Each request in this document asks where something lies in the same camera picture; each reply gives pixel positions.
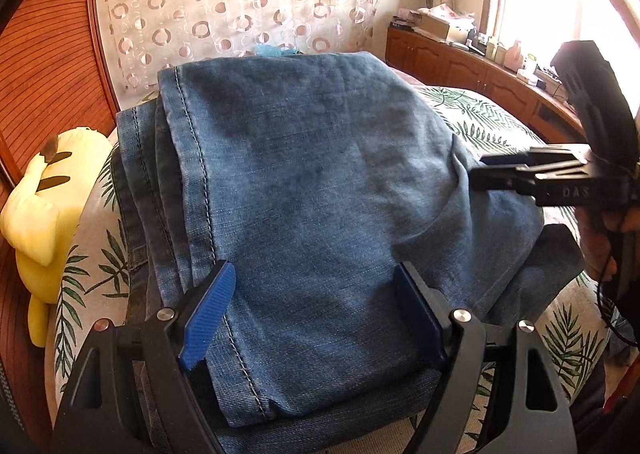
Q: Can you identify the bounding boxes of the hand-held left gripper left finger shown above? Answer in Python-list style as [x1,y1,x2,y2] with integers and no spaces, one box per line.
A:
[49,259,237,454]

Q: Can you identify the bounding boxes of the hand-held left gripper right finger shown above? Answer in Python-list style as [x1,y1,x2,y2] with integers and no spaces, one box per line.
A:
[392,261,576,454]

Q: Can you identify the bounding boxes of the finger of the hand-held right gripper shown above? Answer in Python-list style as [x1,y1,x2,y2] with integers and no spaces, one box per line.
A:
[479,145,592,174]
[469,166,537,196]

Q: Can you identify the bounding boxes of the blue denim pants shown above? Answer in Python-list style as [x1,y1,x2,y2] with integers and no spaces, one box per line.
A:
[110,50,586,454]

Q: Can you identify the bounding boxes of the person's right hand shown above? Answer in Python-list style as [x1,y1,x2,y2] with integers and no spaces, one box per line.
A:
[576,207,619,281]

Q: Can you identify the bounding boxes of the leaf print bedsheet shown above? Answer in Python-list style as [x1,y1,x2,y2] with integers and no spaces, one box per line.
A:
[45,84,621,454]

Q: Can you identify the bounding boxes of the white small box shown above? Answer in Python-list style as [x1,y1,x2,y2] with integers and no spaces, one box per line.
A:
[517,67,551,86]

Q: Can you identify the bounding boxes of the wooden sideboard cabinet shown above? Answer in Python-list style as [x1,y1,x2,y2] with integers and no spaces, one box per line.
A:
[385,24,591,145]

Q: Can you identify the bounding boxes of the cardboard box with papers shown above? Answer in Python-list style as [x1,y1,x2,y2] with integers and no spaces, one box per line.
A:
[415,12,457,41]

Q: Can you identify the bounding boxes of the yellow plush toy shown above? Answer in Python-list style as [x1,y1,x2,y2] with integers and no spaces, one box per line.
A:
[0,127,115,347]

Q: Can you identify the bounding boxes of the wooden louvred wardrobe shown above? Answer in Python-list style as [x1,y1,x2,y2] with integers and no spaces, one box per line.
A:
[0,0,121,435]

